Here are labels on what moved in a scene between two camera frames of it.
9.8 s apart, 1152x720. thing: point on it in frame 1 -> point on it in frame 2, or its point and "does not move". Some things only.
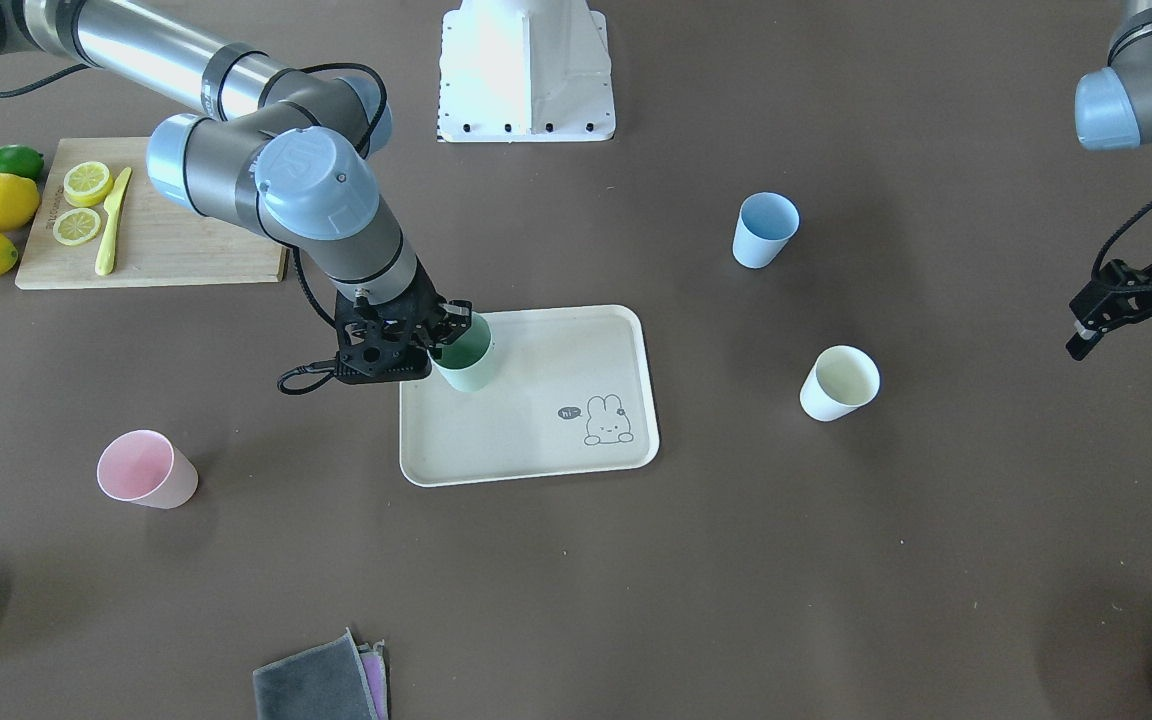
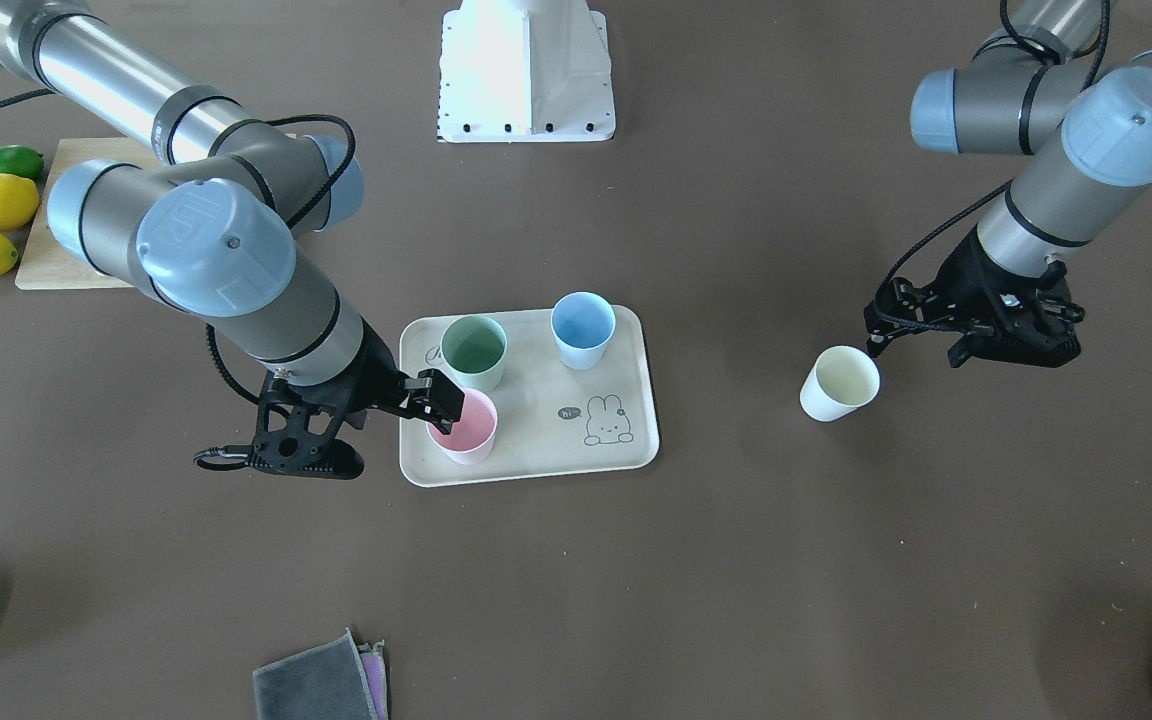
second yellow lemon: [1, 201] does not move
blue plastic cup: [768, 223] -> [582, 322]
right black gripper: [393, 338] -> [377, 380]
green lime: [13, 159] does not move
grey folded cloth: [333, 680] does not move
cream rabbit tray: [571, 392] does not move
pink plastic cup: [141, 467] -> [472, 438]
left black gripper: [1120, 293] -> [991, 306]
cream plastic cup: [842, 379] does not move
